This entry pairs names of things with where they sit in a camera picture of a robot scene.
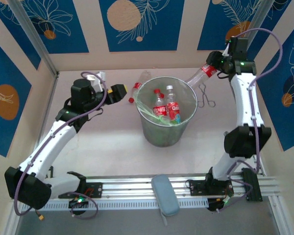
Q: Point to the clear red-label cola bottle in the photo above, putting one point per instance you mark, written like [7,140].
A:
[198,76]
[137,86]
[159,110]

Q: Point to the small red-label white-cap bottle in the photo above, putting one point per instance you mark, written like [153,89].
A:
[174,110]

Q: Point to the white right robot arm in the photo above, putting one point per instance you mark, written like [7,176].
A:
[245,102]

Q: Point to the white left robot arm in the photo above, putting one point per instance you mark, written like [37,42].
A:
[46,147]

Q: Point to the metal mesh bin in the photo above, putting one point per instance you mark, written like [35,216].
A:
[161,134]

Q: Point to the grey-blue zip case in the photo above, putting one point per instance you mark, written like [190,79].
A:
[165,195]

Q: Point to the yellow power connector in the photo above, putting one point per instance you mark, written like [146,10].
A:
[41,217]

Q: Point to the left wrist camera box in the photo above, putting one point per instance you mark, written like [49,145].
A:
[96,82]

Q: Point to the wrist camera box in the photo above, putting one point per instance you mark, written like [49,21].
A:
[238,45]
[96,82]

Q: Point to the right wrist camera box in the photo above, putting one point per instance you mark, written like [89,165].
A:
[238,45]

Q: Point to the aluminium frame post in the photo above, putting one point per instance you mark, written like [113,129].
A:
[34,36]
[272,9]

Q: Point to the aluminium mounting rail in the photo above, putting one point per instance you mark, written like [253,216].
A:
[137,188]

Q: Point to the black rail end bracket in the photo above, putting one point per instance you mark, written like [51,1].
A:
[252,186]

